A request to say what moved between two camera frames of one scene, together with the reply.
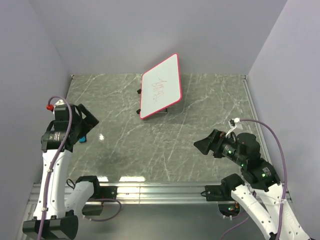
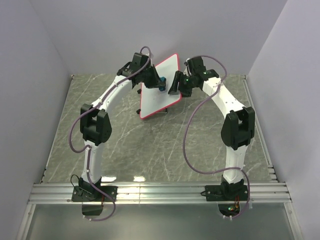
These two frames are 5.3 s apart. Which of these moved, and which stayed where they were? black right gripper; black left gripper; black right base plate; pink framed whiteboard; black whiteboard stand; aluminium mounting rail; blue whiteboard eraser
Moved: black right gripper; black left gripper; blue whiteboard eraser
Stayed: aluminium mounting rail; black whiteboard stand; pink framed whiteboard; black right base plate
